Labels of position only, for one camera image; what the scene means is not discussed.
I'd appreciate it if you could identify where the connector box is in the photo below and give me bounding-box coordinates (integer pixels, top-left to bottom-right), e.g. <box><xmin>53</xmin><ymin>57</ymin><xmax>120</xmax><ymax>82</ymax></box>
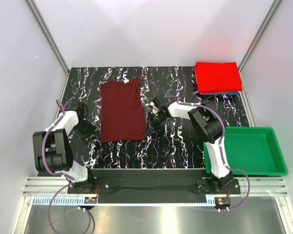
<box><xmin>215</xmin><ymin>197</ymin><xmax>231</xmax><ymax>206</ymax></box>
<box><xmin>84</xmin><ymin>196</ymin><xmax>98</xmax><ymax>204</ymax></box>

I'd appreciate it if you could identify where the aluminium frame post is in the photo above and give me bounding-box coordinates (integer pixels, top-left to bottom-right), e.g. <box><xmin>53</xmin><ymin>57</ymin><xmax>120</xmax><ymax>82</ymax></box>
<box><xmin>238</xmin><ymin>0</ymin><xmax>283</xmax><ymax>72</ymax></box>
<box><xmin>25</xmin><ymin>0</ymin><xmax>70</xmax><ymax>75</ymax></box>

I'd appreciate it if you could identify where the folded bright red t-shirt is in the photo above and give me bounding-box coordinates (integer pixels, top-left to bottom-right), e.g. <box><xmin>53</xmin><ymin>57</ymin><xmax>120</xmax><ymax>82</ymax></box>
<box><xmin>194</xmin><ymin>62</ymin><xmax>242</xmax><ymax>95</ymax></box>

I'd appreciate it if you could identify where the left connector box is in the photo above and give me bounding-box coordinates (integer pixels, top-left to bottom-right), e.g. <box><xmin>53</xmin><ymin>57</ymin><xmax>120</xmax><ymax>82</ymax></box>
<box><xmin>84</xmin><ymin>196</ymin><xmax>98</xmax><ymax>204</ymax></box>

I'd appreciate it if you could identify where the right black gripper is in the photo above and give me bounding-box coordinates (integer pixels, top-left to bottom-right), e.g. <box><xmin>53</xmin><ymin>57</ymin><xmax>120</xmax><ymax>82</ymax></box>
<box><xmin>143</xmin><ymin>112</ymin><xmax>168</xmax><ymax>137</ymax></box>

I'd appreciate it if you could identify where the right connector box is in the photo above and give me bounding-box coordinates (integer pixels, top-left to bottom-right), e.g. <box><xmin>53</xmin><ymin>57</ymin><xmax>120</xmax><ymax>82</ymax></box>
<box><xmin>215</xmin><ymin>197</ymin><xmax>231</xmax><ymax>206</ymax></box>

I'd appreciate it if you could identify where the right aluminium frame post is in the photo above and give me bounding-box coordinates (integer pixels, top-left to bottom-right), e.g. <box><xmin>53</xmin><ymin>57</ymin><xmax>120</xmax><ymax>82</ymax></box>
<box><xmin>238</xmin><ymin>0</ymin><xmax>283</xmax><ymax>72</ymax></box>

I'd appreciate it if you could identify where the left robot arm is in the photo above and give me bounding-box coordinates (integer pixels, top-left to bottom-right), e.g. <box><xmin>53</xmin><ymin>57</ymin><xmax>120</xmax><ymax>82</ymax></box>
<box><xmin>32</xmin><ymin>100</ymin><xmax>99</xmax><ymax>193</ymax></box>

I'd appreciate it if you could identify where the purple cable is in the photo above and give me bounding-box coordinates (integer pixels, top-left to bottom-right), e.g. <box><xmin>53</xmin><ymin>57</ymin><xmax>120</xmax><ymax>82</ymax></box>
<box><xmin>40</xmin><ymin>99</ymin><xmax>96</xmax><ymax>233</ymax></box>
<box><xmin>165</xmin><ymin>95</ymin><xmax>250</xmax><ymax>212</ymax></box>

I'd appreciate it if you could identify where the aluminium front rail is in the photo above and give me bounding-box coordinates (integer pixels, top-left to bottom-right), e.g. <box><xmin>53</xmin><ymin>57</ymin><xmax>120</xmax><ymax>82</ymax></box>
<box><xmin>13</xmin><ymin>170</ymin><xmax>293</xmax><ymax>234</ymax></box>

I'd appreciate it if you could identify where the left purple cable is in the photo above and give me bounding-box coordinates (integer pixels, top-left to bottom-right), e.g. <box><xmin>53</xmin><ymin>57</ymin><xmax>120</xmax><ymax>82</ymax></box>
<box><xmin>40</xmin><ymin>99</ymin><xmax>96</xmax><ymax>233</ymax></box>

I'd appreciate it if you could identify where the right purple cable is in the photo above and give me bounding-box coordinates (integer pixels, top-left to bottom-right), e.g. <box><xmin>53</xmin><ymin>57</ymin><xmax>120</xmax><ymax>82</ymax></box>
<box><xmin>165</xmin><ymin>95</ymin><xmax>250</xmax><ymax>212</ymax></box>

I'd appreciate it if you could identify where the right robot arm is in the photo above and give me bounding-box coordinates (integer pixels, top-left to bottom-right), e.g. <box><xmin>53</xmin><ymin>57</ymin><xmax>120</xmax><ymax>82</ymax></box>
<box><xmin>143</xmin><ymin>96</ymin><xmax>233</xmax><ymax>193</ymax></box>

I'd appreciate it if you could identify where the green plastic tray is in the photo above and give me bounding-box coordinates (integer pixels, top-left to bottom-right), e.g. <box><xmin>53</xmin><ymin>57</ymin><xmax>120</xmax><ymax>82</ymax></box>
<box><xmin>201</xmin><ymin>126</ymin><xmax>288</xmax><ymax>177</ymax></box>

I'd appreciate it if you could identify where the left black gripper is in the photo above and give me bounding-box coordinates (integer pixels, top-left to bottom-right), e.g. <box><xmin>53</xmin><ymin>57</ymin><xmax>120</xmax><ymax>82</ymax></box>
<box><xmin>74</xmin><ymin>119</ymin><xmax>100</xmax><ymax>143</ymax></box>

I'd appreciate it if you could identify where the dark red t-shirt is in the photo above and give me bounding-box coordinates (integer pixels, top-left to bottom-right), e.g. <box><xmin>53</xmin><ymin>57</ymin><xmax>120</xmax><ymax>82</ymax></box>
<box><xmin>100</xmin><ymin>78</ymin><xmax>145</xmax><ymax>143</ymax></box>

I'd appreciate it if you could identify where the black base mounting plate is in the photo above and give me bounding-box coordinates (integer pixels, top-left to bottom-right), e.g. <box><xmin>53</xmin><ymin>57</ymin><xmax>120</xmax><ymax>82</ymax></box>
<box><xmin>61</xmin><ymin>169</ymin><xmax>241</xmax><ymax>206</ymax></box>

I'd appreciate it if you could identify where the left aluminium frame post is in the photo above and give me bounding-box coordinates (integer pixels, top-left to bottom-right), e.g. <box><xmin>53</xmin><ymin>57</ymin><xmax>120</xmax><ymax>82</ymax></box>
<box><xmin>25</xmin><ymin>0</ymin><xmax>70</xmax><ymax>75</ymax></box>

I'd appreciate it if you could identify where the folded blue t-shirt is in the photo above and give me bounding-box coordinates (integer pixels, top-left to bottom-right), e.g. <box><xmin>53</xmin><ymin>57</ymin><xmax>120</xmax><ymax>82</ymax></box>
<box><xmin>204</xmin><ymin>91</ymin><xmax>238</xmax><ymax>96</ymax></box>

